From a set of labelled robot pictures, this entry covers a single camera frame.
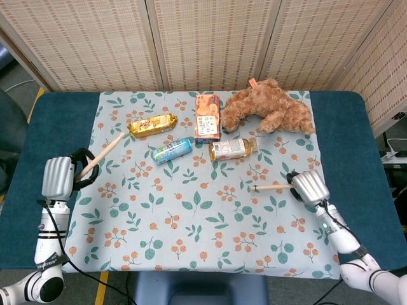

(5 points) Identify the orange snack box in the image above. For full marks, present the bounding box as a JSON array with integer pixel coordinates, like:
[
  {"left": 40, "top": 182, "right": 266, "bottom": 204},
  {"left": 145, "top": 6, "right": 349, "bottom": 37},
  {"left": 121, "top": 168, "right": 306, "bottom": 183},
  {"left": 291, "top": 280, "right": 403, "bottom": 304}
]
[{"left": 193, "top": 93, "right": 222, "bottom": 146}]

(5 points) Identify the teal table cover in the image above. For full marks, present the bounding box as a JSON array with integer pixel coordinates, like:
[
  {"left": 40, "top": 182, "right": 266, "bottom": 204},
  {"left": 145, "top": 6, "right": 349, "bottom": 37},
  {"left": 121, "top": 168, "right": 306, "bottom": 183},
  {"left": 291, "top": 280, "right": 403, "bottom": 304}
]
[{"left": 0, "top": 91, "right": 395, "bottom": 271}]

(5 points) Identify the blue-green snack packet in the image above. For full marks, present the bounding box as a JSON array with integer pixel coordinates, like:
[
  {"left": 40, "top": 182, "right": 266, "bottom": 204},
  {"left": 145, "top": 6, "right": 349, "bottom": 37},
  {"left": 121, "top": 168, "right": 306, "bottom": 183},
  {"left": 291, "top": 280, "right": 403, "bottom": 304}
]
[{"left": 151, "top": 136, "right": 195, "bottom": 165}]

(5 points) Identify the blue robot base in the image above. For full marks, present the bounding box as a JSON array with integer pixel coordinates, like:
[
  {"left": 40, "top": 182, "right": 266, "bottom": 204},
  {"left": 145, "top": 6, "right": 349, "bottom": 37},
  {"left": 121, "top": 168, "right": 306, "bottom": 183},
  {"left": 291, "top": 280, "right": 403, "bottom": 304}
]
[{"left": 132, "top": 271, "right": 270, "bottom": 305}]

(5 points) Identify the white floor cable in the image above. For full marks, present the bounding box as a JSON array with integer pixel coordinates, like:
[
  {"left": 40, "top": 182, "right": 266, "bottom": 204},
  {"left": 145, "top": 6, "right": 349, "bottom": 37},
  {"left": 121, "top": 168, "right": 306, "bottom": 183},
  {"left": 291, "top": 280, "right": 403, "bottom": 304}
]
[{"left": 4, "top": 79, "right": 36, "bottom": 93}]

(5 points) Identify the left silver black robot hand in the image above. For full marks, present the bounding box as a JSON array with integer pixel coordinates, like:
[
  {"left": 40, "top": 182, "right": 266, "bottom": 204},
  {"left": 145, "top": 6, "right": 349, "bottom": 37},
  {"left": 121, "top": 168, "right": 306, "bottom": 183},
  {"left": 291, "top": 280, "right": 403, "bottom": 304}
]
[{"left": 41, "top": 147, "right": 100, "bottom": 201}]

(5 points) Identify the gold biscuit packet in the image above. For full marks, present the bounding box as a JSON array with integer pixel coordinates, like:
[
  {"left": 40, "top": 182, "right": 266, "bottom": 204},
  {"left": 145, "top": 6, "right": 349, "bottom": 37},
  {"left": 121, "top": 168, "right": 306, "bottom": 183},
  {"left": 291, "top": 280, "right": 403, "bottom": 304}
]
[{"left": 127, "top": 113, "right": 179, "bottom": 139}]

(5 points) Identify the woven folding screen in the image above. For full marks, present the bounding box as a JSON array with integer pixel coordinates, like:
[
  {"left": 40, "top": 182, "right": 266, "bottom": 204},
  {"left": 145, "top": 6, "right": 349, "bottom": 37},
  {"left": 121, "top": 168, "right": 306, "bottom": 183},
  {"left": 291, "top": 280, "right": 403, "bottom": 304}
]
[{"left": 0, "top": 0, "right": 407, "bottom": 137}]

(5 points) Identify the floral berry print tablecloth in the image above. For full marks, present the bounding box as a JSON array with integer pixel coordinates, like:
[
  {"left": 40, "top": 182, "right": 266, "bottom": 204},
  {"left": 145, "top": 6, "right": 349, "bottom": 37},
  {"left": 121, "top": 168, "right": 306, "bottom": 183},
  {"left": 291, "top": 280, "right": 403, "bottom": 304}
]
[{"left": 60, "top": 91, "right": 341, "bottom": 280}]

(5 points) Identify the brown plush teddy bear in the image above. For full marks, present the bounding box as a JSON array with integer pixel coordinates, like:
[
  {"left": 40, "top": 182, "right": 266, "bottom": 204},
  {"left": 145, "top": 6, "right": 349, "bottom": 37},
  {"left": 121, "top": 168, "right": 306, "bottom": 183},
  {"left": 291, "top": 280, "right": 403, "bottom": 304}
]
[{"left": 221, "top": 78, "right": 316, "bottom": 135}]

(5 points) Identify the wooden stick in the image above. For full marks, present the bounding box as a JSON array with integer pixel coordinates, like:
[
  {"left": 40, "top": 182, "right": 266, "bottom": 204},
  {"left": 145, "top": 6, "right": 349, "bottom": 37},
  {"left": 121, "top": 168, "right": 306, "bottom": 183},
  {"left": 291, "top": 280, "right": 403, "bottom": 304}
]
[
  {"left": 78, "top": 132, "right": 127, "bottom": 179},
  {"left": 249, "top": 182, "right": 295, "bottom": 193}
]

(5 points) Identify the black floor stand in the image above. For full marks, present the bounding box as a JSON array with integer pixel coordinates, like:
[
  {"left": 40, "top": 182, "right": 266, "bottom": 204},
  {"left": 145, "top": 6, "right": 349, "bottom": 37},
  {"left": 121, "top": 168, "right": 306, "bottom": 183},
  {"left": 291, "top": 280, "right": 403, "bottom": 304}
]
[{"left": 383, "top": 161, "right": 407, "bottom": 204}]

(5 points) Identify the blue grey object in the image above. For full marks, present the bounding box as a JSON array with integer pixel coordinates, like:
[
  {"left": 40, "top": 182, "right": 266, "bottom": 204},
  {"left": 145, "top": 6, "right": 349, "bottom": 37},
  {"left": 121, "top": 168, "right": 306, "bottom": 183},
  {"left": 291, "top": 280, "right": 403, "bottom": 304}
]
[{"left": 0, "top": 43, "right": 15, "bottom": 69}]

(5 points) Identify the amber juice bottle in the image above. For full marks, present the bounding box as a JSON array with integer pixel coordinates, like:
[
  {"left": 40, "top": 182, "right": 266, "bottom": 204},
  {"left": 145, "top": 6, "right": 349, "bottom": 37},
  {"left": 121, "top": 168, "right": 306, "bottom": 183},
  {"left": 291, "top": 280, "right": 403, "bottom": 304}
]
[{"left": 208, "top": 138, "right": 259, "bottom": 163}]

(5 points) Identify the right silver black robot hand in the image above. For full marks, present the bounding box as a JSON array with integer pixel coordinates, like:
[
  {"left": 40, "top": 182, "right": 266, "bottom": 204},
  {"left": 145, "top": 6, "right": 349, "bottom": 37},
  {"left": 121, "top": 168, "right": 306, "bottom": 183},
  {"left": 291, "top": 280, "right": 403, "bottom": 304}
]
[{"left": 286, "top": 170, "right": 331, "bottom": 208}]

